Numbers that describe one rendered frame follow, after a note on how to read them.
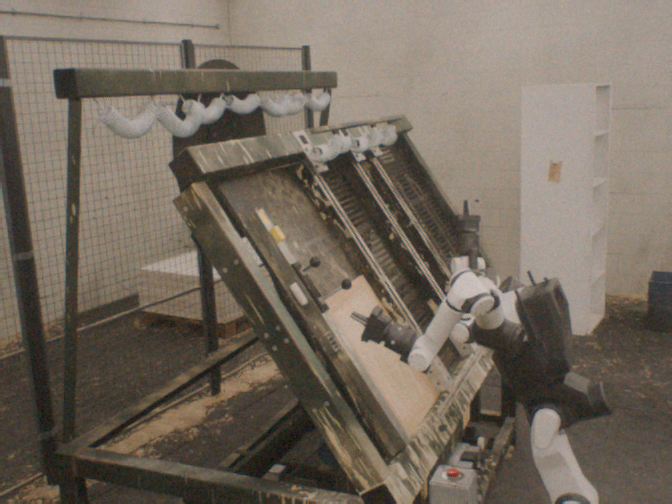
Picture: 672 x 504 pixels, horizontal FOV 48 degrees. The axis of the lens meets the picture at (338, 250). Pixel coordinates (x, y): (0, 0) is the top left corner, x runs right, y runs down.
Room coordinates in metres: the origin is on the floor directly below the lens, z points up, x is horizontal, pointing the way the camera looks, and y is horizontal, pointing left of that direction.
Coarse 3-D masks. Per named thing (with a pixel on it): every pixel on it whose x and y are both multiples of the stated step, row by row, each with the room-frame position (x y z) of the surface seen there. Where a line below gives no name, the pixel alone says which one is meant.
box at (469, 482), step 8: (440, 472) 2.10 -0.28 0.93; (464, 472) 2.09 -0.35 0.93; (472, 472) 2.09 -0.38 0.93; (432, 480) 2.05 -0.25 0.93; (440, 480) 2.05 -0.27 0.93; (464, 480) 2.05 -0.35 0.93; (472, 480) 2.06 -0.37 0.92; (432, 488) 2.04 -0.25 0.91; (440, 488) 2.03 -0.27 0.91; (448, 488) 2.02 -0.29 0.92; (456, 488) 2.01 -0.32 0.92; (464, 488) 2.01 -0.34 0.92; (472, 488) 2.05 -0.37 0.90; (432, 496) 2.04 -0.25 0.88; (440, 496) 2.03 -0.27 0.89; (448, 496) 2.02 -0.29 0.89; (456, 496) 2.01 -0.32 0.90; (464, 496) 2.00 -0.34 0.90; (472, 496) 2.05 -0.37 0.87
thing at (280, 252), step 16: (256, 224) 2.54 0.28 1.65; (272, 240) 2.52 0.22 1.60; (288, 256) 2.52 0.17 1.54; (288, 272) 2.50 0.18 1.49; (304, 288) 2.47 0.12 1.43; (320, 320) 2.45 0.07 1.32; (336, 336) 2.43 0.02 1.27; (336, 352) 2.43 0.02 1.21; (352, 352) 2.44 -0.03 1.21; (352, 368) 2.41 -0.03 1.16; (368, 384) 2.39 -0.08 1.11; (368, 400) 2.39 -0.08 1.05; (384, 400) 2.41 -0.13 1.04; (384, 416) 2.37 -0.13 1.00; (400, 432) 2.36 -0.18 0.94; (400, 448) 2.34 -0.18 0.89
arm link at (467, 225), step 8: (456, 216) 2.86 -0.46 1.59; (464, 216) 2.85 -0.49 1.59; (472, 216) 2.88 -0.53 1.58; (456, 224) 2.88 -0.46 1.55; (464, 224) 2.85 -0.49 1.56; (472, 224) 2.87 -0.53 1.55; (464, 232) 2.86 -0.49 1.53; (472, 232) 2.86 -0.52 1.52; (464, 240) 2.84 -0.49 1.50; (472, 240) 2.83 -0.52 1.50
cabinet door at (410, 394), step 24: (360, 288) 2.82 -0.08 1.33; (336, 312) 2.57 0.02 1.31; (360, 312) 2.71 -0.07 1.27; (384, 312) 2.85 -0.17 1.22; (360, 336) 2.60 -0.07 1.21; (360, 360) 2.49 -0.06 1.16; (384, 360) 2.63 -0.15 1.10; (384, 384) 2.52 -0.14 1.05; (408, 384) 2.65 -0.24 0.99; (432, 384) 2.79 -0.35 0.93; (408, 408) 2.54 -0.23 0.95; (408, 432) 2.44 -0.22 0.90
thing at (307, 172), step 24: (336, 144) 2.98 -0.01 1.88; (312, 168) 3.00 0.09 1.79; (312, 192) 2.99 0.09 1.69; (336, 216) 2.95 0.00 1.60; (336, 240) 2.96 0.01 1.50; (360, 240) 2.96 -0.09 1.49; (360, 264) 2.92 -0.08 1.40; (384, 288) 2.88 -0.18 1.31; (408, 312) 2.90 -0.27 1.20; (432, 360) 2.80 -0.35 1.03
